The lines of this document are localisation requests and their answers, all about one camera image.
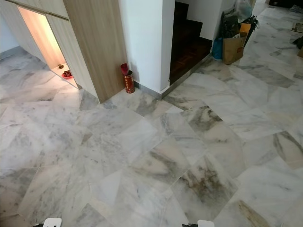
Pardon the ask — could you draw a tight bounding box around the light wooden cabinet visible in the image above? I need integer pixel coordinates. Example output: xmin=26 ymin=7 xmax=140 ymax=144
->
xmin=0 ymin=0 xmax=128 ymax=104

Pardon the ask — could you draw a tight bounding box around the red-brown cylindrical vase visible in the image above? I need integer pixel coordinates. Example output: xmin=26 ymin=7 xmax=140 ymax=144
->
xmin=120 ymin=63 xmax=136 ymax=94

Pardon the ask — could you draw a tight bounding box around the dark wooden staircase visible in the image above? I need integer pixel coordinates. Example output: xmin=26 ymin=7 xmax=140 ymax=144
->
xmin=169 ymin=1 xmax=213 ymax=86

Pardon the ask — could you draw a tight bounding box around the blue bag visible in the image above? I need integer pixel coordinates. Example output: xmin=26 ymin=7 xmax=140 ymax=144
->
xmin=212 ymin=37 xmax=224 ymax=61

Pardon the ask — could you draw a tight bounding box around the brown paper bag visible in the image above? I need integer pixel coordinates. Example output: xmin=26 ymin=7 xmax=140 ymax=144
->
xmin=223 ymin=35 xmax=246 ymax=66

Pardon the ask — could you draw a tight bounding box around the white plastic bag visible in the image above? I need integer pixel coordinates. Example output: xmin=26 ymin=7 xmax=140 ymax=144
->
xmin=235 ymin=0 xmax=254 ymax=22

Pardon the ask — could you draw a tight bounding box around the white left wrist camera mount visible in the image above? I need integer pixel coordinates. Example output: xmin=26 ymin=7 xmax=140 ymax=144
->
xmin=43 ymin=218 xmax=63 ymax=227

